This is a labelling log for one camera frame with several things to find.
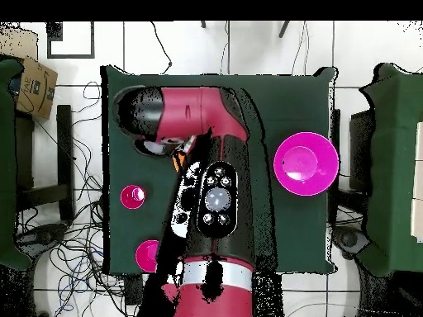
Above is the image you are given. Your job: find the small red plastic bowl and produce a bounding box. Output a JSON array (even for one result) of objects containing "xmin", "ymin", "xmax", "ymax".
[{"xmin": 135, "ymin": 239, "xmax": 160, "ymax": 274}]

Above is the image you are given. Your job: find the black square frame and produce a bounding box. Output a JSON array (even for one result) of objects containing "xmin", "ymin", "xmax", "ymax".
[{"xmin": 46, "ymin": 21, "xmax": 96, "ymax": 59}]

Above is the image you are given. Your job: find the tangle of cables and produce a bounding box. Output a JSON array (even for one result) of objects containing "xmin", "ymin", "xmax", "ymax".
[{"xmin": 14, "ymin": 80, "xmax": 146, "ymax": 317}]

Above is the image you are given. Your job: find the printed cardboard box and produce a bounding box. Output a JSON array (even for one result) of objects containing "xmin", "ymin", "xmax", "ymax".
[{"xmin": 15, "ymin": 56, "xmax": 59, "ymax": 121}]

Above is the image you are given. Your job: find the large pink plastic bowl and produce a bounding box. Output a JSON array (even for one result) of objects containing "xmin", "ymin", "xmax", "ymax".
[{"xmin": 273, "ymin": 131, "xmax": 340, "ymax": 197}]

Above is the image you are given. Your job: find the black floor cable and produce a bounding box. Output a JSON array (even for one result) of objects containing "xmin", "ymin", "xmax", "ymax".
[{"xmin": 150, "ymin": 21, "xmax": 173, "ymax": 75}]

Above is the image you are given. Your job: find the black computer tower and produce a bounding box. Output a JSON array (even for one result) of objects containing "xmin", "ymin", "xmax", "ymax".
[{"xmin": 349, "ymin": 109, "xmax": 376, "ymax": 194}]

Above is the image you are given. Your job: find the red plastic cup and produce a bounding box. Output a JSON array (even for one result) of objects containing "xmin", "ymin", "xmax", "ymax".
[{"xmin": 119, "ymin": 184, "xmax": 147, "ymax": 211}]

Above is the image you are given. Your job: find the plain cardboard box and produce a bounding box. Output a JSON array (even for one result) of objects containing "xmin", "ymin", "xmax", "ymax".
[{"xmin": 0, "ymin": 26, "xmax": 40, "ymax": 62}]

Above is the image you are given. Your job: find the dark wooden stool frame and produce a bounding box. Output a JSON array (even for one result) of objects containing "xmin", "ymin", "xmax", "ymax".
[
  {"xmin": 330, "ymin": 108, "xmax": 341, "ymax": 226},
  {"xmin": 14, "ymin": 104, "xmax": 75, "ymax": 222}
]

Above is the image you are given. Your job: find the dark green tablecloth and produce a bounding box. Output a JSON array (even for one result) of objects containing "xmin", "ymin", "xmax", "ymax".
[{"xmin": 100, "ymin": 64, "xmax": 338, "ymax": 275}]

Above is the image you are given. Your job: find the green cloth covered side table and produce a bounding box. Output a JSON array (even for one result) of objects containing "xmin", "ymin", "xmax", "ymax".
[
  {"xmin": 0, "ymin": 58, "xmax": 34, "ymax": 272},
  {"xmin": 359, "ymin": 62, "xmax": 423, "ymax": 278}
]

